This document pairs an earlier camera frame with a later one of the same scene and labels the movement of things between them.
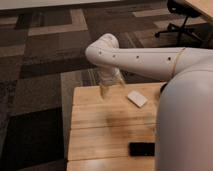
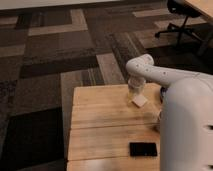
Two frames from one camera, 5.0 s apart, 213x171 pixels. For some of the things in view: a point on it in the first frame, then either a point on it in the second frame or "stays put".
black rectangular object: x=139 y=149 stays put
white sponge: x=137 y=98 stays put
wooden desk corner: x=203 y=7 stays put
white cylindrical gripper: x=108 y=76 → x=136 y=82
